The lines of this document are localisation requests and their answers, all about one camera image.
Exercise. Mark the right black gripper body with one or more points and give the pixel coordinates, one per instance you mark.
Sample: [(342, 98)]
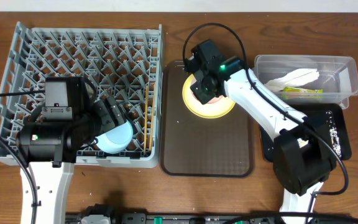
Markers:
[(202, 92)]

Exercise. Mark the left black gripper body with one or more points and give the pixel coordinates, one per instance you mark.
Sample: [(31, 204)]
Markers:
[(108, 112)]

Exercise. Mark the yellow plastic plate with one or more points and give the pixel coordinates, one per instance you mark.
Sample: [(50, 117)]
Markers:
[(209, 111)]

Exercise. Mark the green orange snack wrapper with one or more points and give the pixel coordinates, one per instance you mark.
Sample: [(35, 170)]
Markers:
[(300, 90)]

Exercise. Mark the white napkin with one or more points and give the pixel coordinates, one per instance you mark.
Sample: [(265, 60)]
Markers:
[(296, 78)]

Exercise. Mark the rice food waste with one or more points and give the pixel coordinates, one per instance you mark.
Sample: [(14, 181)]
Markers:
[(321, 135)]

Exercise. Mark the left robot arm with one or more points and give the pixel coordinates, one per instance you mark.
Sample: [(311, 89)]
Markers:
[(70, 117)]

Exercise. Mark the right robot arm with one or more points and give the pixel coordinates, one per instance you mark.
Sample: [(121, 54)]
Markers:
[(303, 155)]

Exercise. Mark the grey plastic dish rack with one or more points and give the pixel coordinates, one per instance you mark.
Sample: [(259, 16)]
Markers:
[(118, 62)]

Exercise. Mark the clear plastic bin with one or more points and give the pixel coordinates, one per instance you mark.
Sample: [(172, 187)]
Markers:
[(338, 77)]

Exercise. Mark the dark brown serving tray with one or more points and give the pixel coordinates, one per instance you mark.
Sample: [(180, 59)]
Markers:
[(201, 147)]

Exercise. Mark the black plastic tray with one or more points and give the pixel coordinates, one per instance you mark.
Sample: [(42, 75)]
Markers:
[(337, 126)]

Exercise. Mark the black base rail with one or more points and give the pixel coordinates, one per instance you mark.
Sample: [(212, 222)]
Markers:
[(105, 214)]

